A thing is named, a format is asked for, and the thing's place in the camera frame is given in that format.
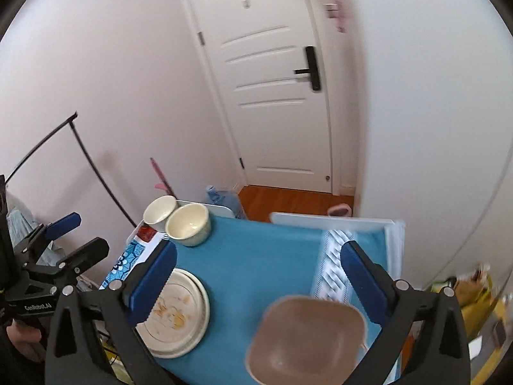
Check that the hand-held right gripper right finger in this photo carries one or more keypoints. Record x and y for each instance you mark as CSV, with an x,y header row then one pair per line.
x,y
362,280

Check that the cream round bowl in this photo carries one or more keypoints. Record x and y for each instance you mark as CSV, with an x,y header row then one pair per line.
x,y
186,222

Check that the pink square bowl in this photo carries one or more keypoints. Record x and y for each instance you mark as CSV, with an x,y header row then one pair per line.
x,y
308,341

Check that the light blue cloth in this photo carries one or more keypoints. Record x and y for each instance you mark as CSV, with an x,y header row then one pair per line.
x,y
20,224

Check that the yellow bear print plate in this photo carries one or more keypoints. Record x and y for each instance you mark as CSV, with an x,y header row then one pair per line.
x,y
188,349

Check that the white round bowl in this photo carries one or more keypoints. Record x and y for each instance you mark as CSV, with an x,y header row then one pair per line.
x,y
158,210

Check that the blue white patterned packet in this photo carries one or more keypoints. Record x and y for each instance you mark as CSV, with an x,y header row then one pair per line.
x,y
124,258

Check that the blue tablecloth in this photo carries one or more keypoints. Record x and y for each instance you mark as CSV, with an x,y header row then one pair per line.
x,y
256,256

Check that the pink slipper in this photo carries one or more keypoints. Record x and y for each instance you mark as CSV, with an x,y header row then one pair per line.
x,y
340,209

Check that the person's left hand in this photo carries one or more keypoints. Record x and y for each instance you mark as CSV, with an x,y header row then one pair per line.
x,y
22,335

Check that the blue water jug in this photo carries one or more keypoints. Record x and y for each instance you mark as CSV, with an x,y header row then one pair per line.
x,y
218,197

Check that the white wardrobe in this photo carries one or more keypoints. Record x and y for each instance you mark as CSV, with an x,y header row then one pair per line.
x,y
421,128

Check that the grey light switch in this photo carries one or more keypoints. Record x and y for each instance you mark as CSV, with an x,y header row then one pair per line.
x,y
332,10

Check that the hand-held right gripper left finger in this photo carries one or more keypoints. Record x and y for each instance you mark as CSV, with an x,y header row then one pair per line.
x,y
154,280

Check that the white door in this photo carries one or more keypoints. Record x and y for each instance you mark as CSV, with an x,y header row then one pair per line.
x,y
272,128

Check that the yellow bag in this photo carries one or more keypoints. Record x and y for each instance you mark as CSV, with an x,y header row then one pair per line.
x,y
477,296

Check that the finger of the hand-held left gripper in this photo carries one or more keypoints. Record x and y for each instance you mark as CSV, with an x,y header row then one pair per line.
x,y
82,254
62,226

